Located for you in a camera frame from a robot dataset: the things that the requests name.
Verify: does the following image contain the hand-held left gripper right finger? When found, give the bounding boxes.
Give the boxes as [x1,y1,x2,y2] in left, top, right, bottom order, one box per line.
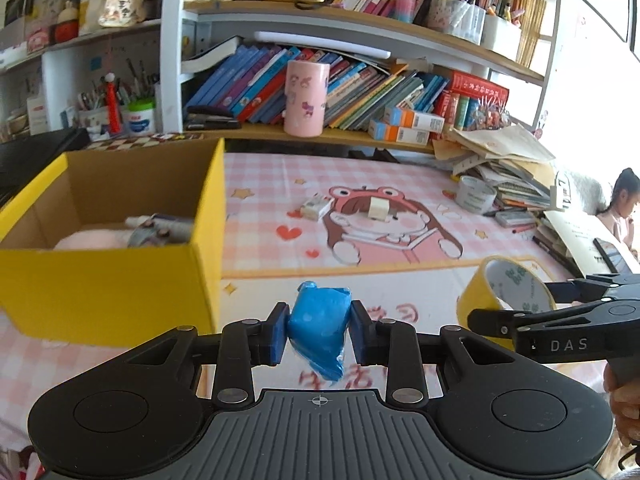
[350,300,516,406]

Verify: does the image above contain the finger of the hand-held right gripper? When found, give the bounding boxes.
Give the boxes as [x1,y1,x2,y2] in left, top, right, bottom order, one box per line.
[467,297,622,339]
[543,272,640,304]

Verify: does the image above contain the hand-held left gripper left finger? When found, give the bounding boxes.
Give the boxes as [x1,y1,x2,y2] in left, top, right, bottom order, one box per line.
[122,302,292,406]

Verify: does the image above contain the yellow tape roll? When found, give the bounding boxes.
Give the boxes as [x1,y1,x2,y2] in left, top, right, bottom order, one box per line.
[457,256,557,334]

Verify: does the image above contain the blue plastic bundle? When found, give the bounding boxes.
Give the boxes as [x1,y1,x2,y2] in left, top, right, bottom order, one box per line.
[286,282,353,382]

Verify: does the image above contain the items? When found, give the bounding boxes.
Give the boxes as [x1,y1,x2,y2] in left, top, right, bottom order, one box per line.
[125,212,197,247]

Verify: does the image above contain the yellow cardboard box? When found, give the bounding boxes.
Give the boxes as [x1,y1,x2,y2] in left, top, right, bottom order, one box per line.
[0,137,227,349]

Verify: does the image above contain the pink plush pig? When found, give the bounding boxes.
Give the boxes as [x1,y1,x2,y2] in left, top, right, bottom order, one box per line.
[52,227,136,252]

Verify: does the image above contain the pink checked desktop cloth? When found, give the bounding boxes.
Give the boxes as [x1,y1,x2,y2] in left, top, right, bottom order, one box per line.
[0,152,621,480]

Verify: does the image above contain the person's right hand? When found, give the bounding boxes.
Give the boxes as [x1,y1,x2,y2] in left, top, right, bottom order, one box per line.
[602,360,640,447]

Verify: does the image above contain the black pen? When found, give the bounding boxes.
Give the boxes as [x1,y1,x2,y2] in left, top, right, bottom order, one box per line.
[532,235,581,277]

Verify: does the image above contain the white paper booklet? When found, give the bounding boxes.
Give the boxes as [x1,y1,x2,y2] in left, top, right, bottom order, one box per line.
[542,210,640,281]

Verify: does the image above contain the grey pencil case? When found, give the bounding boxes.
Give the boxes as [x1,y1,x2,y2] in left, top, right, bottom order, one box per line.
[495,207,539,229]

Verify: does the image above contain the clear tape roll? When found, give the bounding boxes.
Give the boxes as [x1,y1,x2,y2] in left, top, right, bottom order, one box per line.
[455,176,499,215]

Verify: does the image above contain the small white yellow box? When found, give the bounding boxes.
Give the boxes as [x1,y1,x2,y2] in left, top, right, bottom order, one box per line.
[300,195,335,222]

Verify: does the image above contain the pile of papers and booklets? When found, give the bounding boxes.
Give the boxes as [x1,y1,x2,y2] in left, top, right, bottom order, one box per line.
[432,124,560,212]

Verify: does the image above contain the orange white carton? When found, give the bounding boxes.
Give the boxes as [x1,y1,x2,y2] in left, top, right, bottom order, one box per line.
[384,106,446,134]
[368,121,431,145]

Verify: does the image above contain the black notebooks stack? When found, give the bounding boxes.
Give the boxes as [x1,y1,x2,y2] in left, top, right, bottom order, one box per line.
[185,112,241,131]

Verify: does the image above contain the brown checkered board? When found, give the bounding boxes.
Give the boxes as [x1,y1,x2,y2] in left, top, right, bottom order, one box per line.
[85,132,222,151]

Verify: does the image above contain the pink printed cup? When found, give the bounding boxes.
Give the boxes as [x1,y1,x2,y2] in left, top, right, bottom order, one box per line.
[284,60,331,137]

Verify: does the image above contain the white jar green lid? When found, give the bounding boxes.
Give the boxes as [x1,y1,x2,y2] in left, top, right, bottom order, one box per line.
[122,100,157,136]

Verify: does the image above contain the white pen holder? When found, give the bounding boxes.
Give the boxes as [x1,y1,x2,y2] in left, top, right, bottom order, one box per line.
[482,12,524,61]

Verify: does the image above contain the stack of orange notebooks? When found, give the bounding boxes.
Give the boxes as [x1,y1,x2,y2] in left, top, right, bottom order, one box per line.
[515,0,549,69]

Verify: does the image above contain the red tassel ornament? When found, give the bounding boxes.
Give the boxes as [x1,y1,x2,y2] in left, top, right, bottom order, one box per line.
[102,74,124,135]

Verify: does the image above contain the clear pen holder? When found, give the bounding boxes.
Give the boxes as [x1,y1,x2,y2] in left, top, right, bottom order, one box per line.
[445,0,486,44]

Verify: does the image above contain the bunch of pens and brushes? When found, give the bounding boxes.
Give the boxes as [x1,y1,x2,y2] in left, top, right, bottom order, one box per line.
[75,57,161,112]

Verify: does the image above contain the white lamp bar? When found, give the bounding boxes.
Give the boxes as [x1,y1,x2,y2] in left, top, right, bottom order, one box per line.
[254,30,391,61]

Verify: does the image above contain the white and wood desk shelf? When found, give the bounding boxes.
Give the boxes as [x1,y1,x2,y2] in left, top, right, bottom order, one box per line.
[0,0,562,157]

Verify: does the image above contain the pink pen holder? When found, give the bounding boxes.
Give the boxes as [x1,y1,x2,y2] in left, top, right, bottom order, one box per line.
[427,2,454,34]

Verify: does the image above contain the black electronic keyboard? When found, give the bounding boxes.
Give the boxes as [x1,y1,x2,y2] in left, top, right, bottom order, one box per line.
[0,127,91,208]

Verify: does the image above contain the white box red label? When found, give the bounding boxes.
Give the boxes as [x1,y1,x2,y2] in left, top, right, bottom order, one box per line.
[26,95,51,136]

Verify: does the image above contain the red round figurine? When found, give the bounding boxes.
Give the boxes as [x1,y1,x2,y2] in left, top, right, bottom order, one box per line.
[54,2,80,44]

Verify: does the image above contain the small pink box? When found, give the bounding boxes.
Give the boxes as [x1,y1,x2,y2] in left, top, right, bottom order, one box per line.
[25,27,51,54]

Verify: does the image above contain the black picture frame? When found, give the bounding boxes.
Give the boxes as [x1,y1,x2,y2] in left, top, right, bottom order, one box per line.
[4,0,39,27]

